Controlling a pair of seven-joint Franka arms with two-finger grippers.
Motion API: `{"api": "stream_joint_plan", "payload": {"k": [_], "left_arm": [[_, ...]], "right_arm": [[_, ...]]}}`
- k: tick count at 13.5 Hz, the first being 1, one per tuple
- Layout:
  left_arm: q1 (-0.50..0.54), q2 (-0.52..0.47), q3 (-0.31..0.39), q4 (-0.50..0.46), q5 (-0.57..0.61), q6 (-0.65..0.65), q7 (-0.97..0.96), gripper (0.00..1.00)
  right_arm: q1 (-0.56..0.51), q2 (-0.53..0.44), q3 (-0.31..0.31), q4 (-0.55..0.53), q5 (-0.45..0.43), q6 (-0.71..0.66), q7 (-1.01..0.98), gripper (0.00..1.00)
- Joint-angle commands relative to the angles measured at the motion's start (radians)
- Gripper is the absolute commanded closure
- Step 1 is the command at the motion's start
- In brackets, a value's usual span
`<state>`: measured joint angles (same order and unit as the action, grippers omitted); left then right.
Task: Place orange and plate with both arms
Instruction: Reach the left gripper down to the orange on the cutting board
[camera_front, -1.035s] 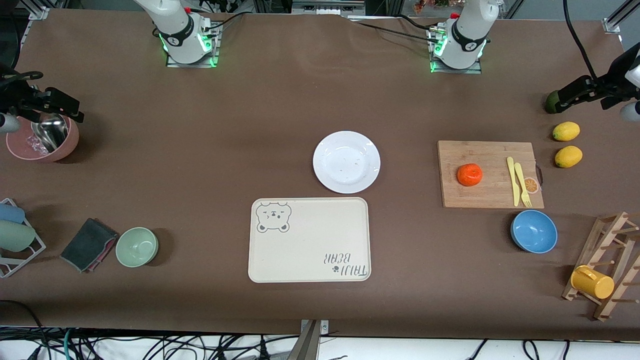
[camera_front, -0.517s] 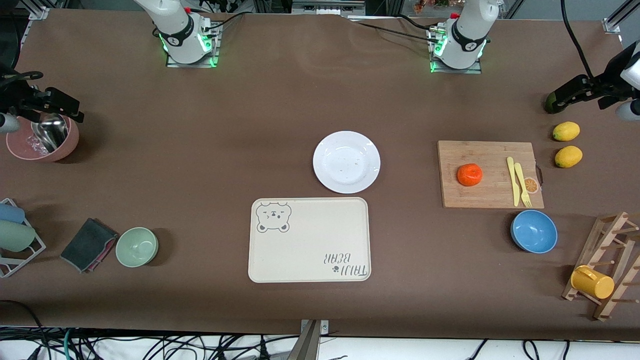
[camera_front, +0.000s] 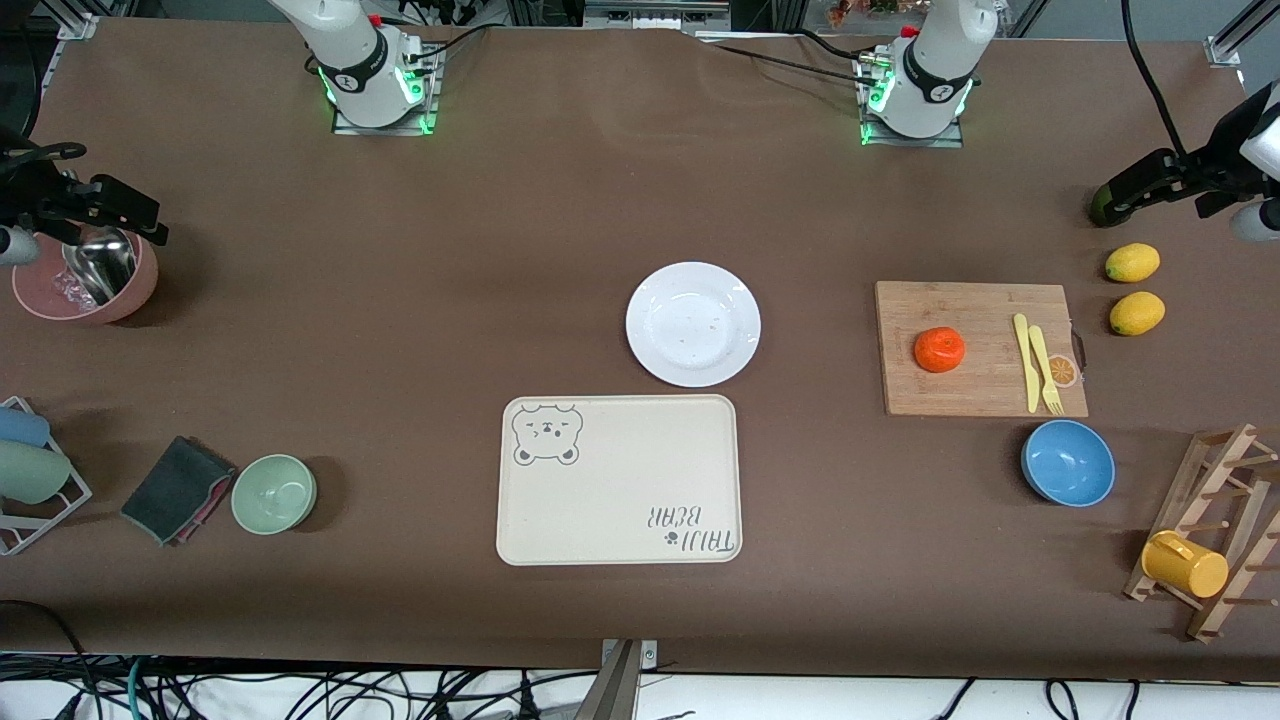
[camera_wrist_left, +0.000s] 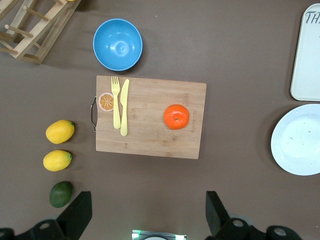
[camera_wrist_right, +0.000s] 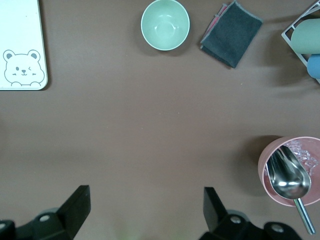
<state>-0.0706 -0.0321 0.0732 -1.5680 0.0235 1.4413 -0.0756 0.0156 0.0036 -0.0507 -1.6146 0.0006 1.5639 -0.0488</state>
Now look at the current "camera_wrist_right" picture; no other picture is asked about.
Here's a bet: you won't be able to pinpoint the steel cup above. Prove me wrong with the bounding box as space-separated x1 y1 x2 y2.
265 145 316 235

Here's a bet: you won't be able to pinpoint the pink bowl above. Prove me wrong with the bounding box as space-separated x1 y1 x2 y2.
257 136 320 208

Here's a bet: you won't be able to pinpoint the cream bear print tray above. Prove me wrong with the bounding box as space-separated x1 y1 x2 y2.
0 0 49 91

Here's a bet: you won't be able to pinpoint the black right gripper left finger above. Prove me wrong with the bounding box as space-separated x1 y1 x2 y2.
0 184 91 240

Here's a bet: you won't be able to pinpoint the blue cup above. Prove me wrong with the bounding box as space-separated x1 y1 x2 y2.
306 53 320 79

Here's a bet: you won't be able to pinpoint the clear ice pieces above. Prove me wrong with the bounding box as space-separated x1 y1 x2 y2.
284 140 320 177

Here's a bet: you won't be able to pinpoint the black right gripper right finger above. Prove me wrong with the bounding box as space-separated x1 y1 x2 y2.
198 186 301 240

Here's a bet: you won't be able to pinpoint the white wire cup rack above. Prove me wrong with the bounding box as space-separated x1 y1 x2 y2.
281 2 320 85

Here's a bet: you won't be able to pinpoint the pale green cup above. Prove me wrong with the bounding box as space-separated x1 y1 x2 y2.
290 17 320 55

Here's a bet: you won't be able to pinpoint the pale green bowl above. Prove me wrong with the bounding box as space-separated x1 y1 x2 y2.
140 0 191 52

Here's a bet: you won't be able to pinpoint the dark grey folded cloth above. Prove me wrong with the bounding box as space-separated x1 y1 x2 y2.
199 0 264 69

